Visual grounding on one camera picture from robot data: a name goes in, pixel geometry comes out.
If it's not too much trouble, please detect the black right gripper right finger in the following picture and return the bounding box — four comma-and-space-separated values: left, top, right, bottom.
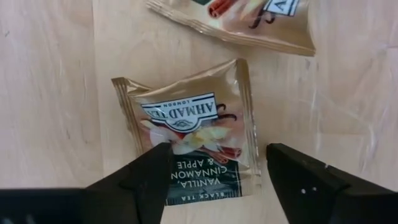
266, 142, 398, 224

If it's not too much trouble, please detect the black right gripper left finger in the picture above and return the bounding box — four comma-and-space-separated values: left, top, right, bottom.
0, 142, 174, 224

